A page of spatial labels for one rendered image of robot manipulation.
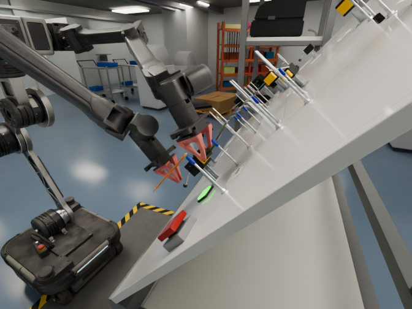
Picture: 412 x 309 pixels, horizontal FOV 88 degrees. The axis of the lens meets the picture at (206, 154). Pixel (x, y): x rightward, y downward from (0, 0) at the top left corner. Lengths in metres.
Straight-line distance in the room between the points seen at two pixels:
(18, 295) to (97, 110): 1.58
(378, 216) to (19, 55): 0.95
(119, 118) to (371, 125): 0.56
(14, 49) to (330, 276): 0.98
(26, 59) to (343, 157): 0.61
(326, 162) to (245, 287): 0.55
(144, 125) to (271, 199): 0.40
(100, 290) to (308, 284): 1.34
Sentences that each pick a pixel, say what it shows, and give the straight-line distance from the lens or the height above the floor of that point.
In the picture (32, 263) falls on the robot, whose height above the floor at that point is 0.24.
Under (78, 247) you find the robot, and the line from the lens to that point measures 1.73.
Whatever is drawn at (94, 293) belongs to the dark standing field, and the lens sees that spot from 1.78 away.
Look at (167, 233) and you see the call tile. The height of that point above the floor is 1.11.
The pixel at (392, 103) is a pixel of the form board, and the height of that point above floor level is 1.37.
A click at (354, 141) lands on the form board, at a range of 0.22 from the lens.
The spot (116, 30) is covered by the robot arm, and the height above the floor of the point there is 1.47.
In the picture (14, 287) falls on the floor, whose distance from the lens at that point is 2.07.
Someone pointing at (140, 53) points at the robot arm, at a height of 1.39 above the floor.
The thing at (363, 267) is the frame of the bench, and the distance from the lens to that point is 0.89.
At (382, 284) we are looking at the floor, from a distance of 2.03.
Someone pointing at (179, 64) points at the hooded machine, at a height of 0.94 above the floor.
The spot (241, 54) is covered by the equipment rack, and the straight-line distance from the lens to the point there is 1.46.
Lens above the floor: 1.41
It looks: 27 degrees down
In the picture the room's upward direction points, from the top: straight up
